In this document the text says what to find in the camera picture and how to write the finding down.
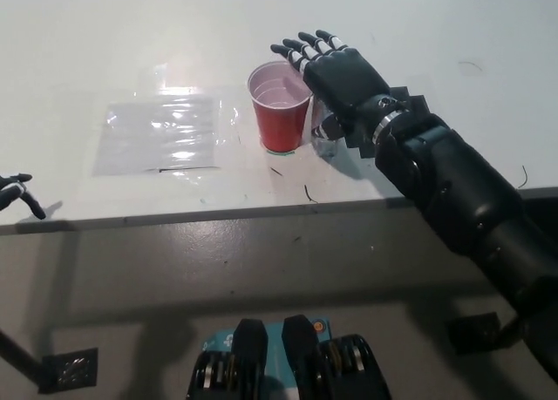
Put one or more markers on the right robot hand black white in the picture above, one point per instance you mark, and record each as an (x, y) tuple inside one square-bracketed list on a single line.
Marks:
[(344, 79)]

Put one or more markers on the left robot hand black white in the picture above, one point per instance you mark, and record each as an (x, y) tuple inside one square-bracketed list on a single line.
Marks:
[(13, 193)]

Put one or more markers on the clear soap bottle black pump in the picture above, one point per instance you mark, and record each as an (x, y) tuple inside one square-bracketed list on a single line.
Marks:
[(326, 149)]

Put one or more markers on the robot body black teal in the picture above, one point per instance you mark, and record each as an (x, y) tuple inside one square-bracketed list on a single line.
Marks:
[(287, 365)]

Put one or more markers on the black tape patch on table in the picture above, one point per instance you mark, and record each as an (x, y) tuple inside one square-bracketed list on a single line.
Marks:
[(362, 149)]

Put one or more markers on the red plastic cup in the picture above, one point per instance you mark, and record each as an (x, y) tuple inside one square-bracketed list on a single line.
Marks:
[(279, 121)]

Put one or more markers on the clear plastic sheet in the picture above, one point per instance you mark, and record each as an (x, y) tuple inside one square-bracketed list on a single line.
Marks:
[(159, 134)]

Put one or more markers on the black table leg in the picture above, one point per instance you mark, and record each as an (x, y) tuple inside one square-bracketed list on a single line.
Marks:
[(19, 356), (511, 332)]

